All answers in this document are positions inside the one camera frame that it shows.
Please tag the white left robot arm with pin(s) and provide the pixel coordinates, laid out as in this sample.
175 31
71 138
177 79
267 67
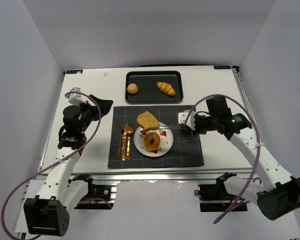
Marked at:
48 213

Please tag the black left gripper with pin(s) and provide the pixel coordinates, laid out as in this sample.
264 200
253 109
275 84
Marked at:
93 108

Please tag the orange bagel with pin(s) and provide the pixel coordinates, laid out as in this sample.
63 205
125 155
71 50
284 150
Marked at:
152 141

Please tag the black baking tray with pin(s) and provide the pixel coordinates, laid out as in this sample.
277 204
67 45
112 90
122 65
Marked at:
148 92

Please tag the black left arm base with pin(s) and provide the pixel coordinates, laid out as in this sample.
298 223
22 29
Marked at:
99 196

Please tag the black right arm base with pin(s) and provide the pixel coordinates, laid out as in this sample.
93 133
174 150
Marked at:
212 199

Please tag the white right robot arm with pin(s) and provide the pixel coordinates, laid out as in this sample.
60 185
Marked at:
269 186

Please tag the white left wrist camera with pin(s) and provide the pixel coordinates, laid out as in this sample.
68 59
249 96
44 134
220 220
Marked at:
75 97

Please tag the gold spoon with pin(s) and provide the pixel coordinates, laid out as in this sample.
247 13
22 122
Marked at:
129 131

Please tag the right blue table label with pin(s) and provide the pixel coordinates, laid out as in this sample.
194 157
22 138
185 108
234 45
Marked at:
221 67

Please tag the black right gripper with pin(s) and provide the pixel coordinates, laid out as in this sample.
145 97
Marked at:
189 127

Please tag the dark checked placemat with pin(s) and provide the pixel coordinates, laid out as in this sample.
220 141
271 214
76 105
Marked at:
186 150

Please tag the toasted bread slice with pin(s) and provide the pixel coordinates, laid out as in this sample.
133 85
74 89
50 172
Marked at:
147 121

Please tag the metal serving tongs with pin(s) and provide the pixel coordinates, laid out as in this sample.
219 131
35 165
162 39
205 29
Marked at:
178 127

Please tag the left blue table label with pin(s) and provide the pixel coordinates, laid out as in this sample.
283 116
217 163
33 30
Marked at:
74 71

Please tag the striped croissant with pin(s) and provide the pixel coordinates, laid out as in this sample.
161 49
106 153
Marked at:
166 88

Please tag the small round bun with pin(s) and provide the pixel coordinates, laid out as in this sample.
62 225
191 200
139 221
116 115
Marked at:
132 88

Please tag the gold fork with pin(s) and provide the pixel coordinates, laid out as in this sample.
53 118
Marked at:
118 155

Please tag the white strawberry pattern plate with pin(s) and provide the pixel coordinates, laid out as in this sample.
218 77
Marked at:
166 141

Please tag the blue table label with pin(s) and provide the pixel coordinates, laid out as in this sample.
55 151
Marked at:
74 71
221 67

